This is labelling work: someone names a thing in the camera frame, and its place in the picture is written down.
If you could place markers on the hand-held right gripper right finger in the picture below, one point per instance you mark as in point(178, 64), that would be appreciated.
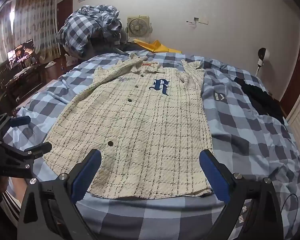
point(213, 177)

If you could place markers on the person's left forearm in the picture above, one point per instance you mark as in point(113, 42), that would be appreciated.
point(17, 188)

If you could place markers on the white wall socket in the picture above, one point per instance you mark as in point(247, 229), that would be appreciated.
point(198, 20)

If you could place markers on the dark clothes heap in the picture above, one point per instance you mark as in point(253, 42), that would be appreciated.
point(107, 45)

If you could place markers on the blue checkered bed blanket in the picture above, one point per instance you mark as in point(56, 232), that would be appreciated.
point(245, 135)

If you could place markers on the yellow cloth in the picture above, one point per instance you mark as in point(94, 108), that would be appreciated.
point(160, 47)

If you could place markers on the beige box fan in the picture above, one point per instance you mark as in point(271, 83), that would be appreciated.
point(138, 27)

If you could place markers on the white black standing lamp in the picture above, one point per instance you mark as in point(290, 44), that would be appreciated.
point(262, 56)

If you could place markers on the bundled checkered quilt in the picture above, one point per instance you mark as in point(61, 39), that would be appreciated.
point(90, 25)

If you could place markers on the brown wooden door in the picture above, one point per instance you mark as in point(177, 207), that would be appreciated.
point(65, 10)
point(298, 75)

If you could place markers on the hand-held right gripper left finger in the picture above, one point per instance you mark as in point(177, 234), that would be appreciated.
point(86, 176)

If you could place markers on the dark wooden desk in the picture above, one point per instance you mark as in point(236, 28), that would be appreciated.
point(27, 80)

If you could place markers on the black cloth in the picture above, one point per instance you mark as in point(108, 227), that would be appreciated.
point(262, 97)

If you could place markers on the computer monitor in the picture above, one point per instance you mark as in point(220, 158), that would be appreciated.
point(21, 53)

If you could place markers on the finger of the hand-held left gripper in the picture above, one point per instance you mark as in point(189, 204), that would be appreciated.
point(37, 150)
point(20, 121)

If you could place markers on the patterned window curtain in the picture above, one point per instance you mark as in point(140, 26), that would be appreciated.
point(32, 22)

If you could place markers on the cream plaid shirt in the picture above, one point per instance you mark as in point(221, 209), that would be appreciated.
point(140, 130)

